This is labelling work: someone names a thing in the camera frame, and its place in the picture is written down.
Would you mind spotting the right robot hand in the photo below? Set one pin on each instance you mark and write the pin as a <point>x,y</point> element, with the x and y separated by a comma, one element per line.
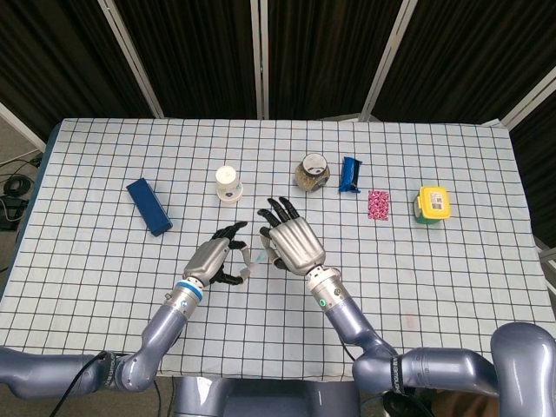
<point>295,243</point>

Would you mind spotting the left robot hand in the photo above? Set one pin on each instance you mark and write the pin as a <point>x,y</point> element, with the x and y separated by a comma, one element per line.
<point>206,260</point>

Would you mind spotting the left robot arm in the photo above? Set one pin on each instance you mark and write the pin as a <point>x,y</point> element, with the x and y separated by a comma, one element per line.
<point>165,326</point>

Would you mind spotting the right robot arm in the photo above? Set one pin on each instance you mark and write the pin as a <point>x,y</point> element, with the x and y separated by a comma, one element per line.
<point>347,326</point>

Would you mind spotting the glass jar with black lid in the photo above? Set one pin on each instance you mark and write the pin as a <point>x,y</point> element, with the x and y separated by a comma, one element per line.
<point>313,174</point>

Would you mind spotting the dark blue rectangular box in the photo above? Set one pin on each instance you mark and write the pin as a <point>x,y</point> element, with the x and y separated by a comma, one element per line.
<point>150,208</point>

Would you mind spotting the stacked floral paper cups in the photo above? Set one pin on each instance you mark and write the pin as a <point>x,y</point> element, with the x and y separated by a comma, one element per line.
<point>228,182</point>

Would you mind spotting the blue snack packet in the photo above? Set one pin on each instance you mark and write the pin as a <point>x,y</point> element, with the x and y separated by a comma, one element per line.
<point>348,176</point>

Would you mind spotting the pink patterned card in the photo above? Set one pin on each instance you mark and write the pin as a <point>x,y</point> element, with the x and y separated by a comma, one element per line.
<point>378,205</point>

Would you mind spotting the blue checked tablecloth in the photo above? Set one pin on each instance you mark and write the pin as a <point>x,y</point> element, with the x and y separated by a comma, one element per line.
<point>391,282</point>

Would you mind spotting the yellow lidded green container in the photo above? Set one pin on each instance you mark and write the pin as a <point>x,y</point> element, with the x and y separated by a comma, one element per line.
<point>434,202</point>

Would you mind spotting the grey robot torso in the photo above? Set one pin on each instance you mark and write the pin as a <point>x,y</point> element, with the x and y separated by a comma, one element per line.
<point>260,399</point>

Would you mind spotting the dark folding screen panel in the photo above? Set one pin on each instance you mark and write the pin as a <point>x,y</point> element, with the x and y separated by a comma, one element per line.
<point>469,56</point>
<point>195,56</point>
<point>326,56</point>
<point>538,152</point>
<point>65,56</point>
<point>21,123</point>

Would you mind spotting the black power adapter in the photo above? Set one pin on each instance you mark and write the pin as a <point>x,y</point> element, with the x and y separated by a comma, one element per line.
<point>8,213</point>

